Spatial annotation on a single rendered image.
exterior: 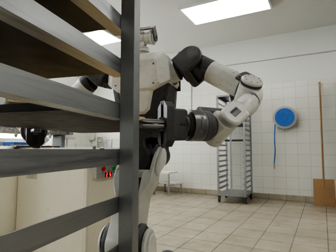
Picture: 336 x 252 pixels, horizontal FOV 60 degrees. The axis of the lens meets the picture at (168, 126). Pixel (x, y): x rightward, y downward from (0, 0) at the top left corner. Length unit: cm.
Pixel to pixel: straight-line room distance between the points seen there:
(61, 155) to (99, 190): 160
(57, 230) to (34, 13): 28
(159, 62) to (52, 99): 80
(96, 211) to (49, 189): 168
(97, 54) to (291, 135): 518
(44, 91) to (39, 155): 8
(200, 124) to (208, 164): 514
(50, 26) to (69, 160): 18
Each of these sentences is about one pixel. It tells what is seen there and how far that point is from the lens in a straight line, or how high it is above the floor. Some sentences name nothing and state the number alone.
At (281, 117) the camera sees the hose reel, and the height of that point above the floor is 145.
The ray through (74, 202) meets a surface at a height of 55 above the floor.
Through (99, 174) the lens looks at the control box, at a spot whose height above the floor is 72.
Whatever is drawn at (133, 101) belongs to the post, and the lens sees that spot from 57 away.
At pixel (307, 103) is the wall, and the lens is 561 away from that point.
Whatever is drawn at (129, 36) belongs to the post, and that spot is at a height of 111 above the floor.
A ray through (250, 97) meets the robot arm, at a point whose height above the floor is 106.
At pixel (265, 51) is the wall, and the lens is 591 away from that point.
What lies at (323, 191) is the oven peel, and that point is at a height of 22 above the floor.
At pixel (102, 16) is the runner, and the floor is 113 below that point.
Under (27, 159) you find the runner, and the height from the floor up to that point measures 87.
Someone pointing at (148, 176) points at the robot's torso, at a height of 78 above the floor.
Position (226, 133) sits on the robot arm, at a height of 93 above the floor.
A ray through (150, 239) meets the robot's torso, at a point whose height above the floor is 57.
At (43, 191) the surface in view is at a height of 60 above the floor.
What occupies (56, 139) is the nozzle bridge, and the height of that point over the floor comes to 98.
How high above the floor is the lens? 89
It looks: 5 degrees up
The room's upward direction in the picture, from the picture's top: straight up
